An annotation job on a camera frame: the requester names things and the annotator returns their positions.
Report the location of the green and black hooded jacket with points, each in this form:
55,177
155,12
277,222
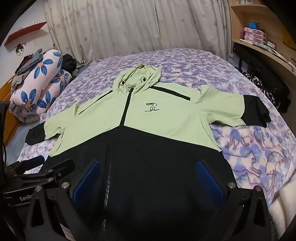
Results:
161,111

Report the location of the red wall shelf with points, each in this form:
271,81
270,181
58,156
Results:
25,31

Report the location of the cartoon face wall sticker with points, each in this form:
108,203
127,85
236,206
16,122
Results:
19,49

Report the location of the white printed box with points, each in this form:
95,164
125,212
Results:
233,59

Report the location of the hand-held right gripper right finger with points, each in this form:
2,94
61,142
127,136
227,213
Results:
209,183

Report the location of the white fluffy blanket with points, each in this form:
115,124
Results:
284,208

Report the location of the pile of mixed clothes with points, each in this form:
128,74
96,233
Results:
30,60

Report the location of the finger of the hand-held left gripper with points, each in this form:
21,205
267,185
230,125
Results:
60,168
27,164

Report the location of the blue box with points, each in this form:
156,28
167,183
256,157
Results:
253,25

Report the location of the pink drawer organizer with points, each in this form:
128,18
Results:
252,34

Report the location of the wooden bookshelf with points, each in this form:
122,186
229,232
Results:
242,14

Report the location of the small picture frame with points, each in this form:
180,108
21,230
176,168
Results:
271,44

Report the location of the black garment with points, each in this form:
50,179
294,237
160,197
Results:
69,62

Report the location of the blue flower pillow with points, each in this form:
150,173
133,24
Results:
30,92

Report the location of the pale patterned curtain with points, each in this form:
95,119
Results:
115,27

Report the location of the purple cat print blanket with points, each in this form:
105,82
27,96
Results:
242,150

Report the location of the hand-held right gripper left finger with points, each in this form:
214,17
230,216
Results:
86,183

